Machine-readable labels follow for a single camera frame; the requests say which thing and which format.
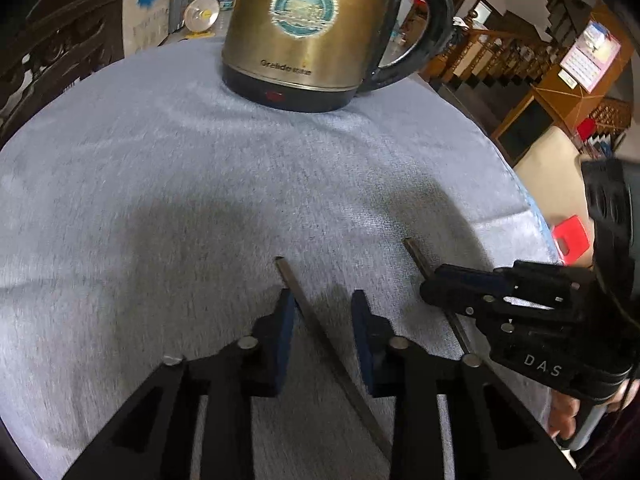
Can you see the pink wall calendar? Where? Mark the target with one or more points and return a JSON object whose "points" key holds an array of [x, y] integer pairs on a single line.
{"points": [[592, 57]]}

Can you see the beige sofa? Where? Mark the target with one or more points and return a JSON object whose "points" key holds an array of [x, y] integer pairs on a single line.
{"points": [[550, 175]]}

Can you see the person's right hand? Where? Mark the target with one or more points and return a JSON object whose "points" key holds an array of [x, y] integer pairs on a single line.
{"points": [[562, 415]]}

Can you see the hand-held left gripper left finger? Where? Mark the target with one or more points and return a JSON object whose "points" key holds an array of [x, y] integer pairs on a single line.
{"points": [[284, 340]]}

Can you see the white chest freezer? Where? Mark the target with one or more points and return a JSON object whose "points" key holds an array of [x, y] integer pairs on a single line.
{"points": [[147, 10]]}

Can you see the gold electric kettle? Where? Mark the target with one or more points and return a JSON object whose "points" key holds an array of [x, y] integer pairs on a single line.
{"points": [[300, 50]]}

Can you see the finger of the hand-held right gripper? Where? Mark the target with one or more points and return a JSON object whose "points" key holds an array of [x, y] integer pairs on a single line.
{"points": [[470, 275], [450, 296]]}

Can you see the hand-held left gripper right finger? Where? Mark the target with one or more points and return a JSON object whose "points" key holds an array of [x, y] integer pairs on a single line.
{"points": [[364, 345]]}

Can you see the wooden glass-door cabinet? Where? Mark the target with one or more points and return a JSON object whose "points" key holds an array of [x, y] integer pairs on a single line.
{"points": [[530, 125]]}

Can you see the red plastic chair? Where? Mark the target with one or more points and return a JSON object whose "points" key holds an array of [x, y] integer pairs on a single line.
{"points": [[570, 237]]}

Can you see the light blue table cover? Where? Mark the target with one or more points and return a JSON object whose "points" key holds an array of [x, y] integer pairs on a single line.
{"points": [[542, 230]]}

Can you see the wooden stair railing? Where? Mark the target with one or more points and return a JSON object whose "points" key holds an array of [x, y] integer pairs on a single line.
{"points": [[500, 50]]}

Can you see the dark wooden chopstick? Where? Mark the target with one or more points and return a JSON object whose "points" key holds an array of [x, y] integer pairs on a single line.
{"points": [[315, 320], [417, 259]]}

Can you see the grey table cloth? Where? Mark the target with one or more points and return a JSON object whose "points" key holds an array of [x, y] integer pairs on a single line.
{"points": [[150, 185]]}

